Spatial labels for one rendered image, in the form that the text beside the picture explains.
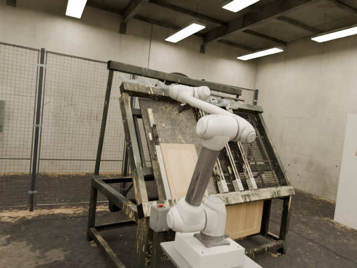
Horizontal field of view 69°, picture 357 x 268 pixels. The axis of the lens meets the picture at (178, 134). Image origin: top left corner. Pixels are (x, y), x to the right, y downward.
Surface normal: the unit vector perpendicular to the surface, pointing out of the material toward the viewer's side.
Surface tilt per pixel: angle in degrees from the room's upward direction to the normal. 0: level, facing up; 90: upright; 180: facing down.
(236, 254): 90
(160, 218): 90
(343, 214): 90
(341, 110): 90
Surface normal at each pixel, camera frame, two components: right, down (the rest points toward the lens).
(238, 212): 0.58, 0.10
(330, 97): -0.89, -0.07
